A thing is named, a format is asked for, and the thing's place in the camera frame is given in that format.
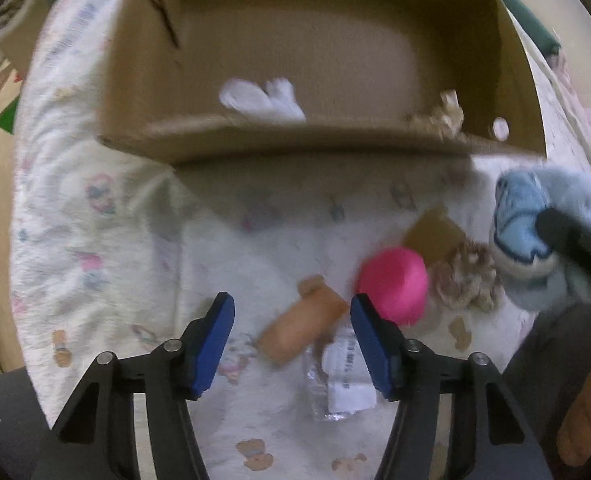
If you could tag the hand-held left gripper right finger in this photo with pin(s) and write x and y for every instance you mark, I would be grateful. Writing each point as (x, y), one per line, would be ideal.
(370, 345)

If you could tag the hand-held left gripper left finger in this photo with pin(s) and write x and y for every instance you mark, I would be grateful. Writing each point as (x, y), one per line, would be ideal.
(215, 340)

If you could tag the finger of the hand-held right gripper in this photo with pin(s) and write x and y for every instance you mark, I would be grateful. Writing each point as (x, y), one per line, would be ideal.
(575, 240)

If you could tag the light blue plush toy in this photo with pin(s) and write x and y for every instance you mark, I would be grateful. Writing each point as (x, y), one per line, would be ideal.
(518, 210)

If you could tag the brown cardboard box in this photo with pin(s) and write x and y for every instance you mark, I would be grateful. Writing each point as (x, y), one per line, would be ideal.
(300, 35)

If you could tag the pink round soft toy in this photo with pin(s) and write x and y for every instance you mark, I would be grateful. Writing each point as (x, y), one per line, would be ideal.
(393, 282)

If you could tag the orange striped soft thing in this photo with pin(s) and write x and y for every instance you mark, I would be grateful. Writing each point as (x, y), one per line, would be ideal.
(585, 410)

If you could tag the white soft cloth toy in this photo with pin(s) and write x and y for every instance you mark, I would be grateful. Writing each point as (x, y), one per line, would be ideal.
(255, 100)

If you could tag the clear plastic bag white label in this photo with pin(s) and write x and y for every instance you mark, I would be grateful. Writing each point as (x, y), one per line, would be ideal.
(345, 385)

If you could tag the tan cylindrical plush toy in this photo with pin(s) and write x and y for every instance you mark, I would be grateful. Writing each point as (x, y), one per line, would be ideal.
(300, 322)

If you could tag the large beige curly plush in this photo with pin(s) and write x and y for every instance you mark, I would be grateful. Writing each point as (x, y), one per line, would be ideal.
(468, 275)

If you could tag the dark grey cloth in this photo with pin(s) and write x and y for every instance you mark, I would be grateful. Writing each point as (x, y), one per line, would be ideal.
(540, 360)

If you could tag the brown cardboard tag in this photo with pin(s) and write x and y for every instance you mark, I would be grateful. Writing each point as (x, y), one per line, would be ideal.
(433, 235)

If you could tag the white printed blanket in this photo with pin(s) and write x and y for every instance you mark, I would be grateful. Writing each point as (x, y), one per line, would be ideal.
(100, 260)

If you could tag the small beige curly plush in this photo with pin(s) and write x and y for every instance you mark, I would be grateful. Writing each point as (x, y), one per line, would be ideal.
(443, 115)

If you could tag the green triangular paper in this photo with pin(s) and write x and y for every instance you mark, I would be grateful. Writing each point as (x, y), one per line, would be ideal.
(6, 117)

